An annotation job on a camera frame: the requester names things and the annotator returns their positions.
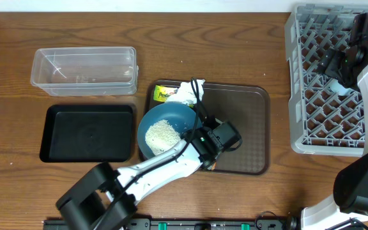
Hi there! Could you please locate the white paper napkin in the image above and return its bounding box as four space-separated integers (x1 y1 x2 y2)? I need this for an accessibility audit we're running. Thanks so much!
165 79 205 106

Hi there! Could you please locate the white rice pile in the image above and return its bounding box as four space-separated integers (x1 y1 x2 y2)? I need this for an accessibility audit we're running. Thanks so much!
145 119 181 156

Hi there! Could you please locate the dark blue plate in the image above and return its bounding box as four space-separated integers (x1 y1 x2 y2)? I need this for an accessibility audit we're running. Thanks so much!
137 103 196 160

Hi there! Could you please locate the light blue cup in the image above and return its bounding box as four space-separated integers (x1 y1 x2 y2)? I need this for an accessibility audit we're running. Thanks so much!
329 79 352 96

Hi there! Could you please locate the yellow green snack wrapper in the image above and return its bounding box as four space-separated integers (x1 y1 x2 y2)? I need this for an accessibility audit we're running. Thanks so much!
153 85 178 102

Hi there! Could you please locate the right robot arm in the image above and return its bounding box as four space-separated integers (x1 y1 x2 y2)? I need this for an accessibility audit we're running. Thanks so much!
299 12 368 229

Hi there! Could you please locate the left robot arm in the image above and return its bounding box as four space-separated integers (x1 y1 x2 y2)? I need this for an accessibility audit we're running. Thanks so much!
56 121 242 229

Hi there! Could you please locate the grey dishwasher rack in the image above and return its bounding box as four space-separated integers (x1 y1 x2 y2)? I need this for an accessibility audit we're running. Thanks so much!
285 4 368 157

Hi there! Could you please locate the brown serving tray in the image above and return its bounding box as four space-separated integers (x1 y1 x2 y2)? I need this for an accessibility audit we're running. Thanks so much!
144 80 270 176

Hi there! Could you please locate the clear plastic storage bin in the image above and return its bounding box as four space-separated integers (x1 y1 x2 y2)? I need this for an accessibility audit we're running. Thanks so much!
31 47 139 96

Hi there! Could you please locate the black plastic tray bin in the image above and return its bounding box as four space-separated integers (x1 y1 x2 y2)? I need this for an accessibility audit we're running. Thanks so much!
40 105 134 163

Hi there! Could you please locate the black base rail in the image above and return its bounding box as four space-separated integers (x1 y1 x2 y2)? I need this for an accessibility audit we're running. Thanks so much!
42 217 300 230

